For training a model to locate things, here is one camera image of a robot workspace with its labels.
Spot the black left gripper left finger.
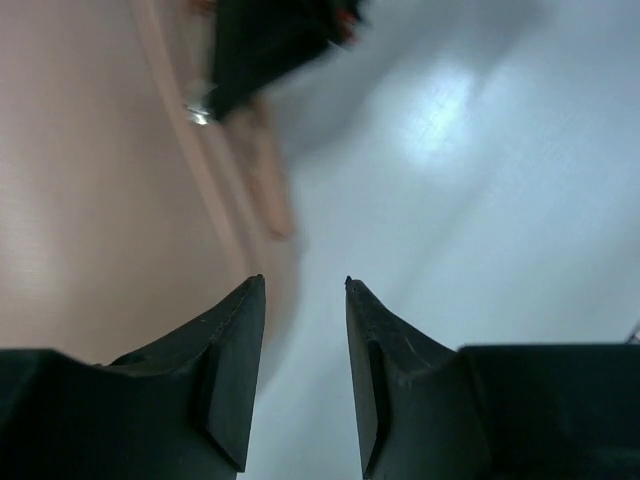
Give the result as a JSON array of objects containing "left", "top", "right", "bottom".
[{"left": 1, "top": 275, "right": 266, "bottom": 479}]

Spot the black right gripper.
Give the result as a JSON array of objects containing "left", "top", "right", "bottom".
[{"left": 207, "top": 0, "right": 363, "bottom": 121}]

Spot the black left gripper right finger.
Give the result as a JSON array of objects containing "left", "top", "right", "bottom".
[{"left": 345, "top": 278, "right": 639, "bottom": 479}]

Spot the pink hard-shell suitcase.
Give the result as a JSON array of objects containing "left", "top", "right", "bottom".
[{"left": 1, "top": 1, "right": 299, "bottom": 385}]

